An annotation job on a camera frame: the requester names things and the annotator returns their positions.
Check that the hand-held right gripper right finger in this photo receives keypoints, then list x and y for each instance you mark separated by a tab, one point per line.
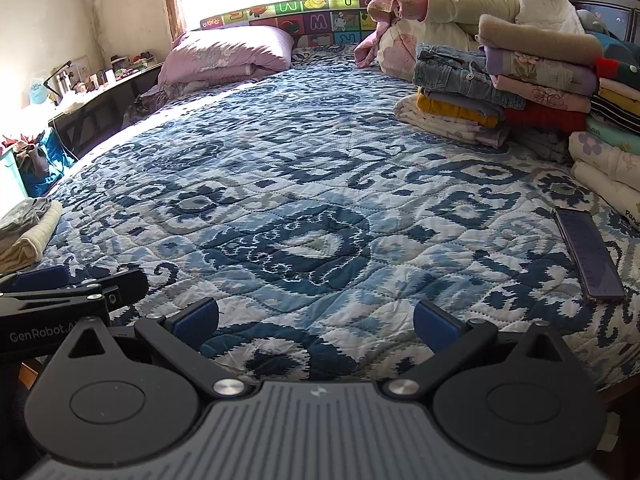
435	327

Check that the colourful alphabet foam mat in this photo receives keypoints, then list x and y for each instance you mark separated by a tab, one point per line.
310	22

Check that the teal box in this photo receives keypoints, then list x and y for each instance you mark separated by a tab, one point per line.
10	180

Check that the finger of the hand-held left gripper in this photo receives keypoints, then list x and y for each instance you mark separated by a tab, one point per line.
127	287
40	279

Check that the pink folded garment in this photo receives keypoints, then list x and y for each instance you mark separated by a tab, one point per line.
545	94

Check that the black smartphone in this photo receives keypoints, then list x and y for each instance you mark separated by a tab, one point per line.
590	255

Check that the beige folded garment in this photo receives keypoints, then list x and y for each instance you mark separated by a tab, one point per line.
535	37

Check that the dark desk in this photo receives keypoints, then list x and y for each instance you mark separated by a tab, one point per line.
95	115

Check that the white printed folded garment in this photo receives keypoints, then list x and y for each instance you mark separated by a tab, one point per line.
607	190

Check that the red crumpled cloth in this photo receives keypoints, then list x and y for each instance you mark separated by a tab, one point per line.
12	142

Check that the black desk lamp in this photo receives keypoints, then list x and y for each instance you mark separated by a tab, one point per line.
55	82

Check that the mint green folded garment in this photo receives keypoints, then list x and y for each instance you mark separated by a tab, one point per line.
612	130

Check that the cream textured garment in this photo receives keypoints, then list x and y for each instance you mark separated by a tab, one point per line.
35	240

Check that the tan crumpled cloth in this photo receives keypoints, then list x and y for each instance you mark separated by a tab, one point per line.
32	160

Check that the dark teal plush garment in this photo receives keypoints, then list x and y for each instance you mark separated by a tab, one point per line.
612	45

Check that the red green folded garment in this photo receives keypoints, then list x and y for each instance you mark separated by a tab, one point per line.
617	72

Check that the folded blue jeans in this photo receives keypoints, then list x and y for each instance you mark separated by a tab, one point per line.
455	72

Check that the dark grey folded garment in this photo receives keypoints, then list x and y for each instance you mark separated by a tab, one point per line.
545	145

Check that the blue white patterned quilt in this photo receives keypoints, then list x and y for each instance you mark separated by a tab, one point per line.
300	185

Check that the light blue bottle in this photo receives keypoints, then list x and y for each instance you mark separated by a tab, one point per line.
37	91

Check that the dark wooden headboard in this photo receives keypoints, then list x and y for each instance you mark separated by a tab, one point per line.
610	12

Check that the blue bag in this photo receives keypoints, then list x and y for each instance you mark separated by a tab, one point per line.
55	160

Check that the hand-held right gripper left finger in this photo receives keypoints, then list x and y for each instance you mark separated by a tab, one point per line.
192	325

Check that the white purple flower garment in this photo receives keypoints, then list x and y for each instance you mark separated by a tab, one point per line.
605	157

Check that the black white striped garment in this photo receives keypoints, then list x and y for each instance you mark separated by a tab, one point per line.
615	107

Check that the yellow folded garment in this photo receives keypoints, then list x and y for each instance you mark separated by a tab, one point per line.
450	109

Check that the pink floral pillow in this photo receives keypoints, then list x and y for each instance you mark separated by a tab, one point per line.
225	52

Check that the lavender floral folded garment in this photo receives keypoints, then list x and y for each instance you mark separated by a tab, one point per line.
540	70

